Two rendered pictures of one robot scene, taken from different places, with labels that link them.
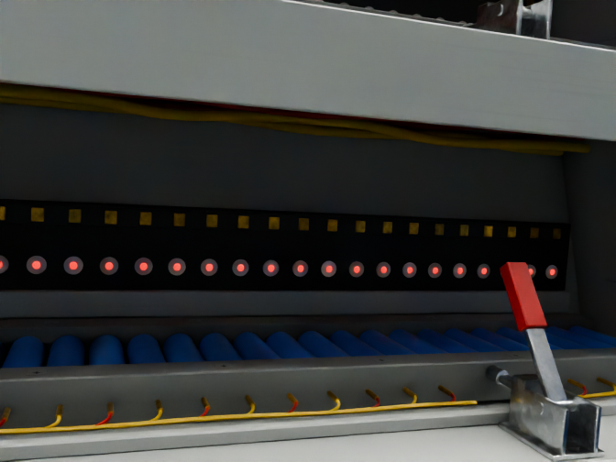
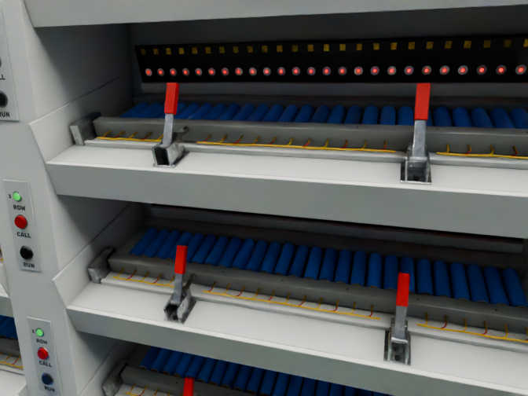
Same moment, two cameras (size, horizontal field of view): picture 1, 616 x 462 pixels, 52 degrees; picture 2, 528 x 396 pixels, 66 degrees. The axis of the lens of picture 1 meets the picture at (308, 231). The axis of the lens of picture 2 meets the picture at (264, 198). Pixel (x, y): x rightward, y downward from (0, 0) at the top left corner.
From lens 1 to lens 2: 34 cm
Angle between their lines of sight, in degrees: 44
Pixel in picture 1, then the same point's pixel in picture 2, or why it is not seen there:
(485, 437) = (371, 337)
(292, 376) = (306, 290)
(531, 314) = (400, 300)
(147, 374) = (254, 280)
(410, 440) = (339, 329)
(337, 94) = (305, 211)
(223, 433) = (272, 309)
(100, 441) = (235, 302)
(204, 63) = (251, 201)
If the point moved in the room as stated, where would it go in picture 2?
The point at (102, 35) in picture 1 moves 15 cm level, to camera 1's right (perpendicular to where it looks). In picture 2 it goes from (215, 193) to (342, 219)
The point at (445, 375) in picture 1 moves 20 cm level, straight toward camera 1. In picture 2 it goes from (375, 302) to (247, 381)
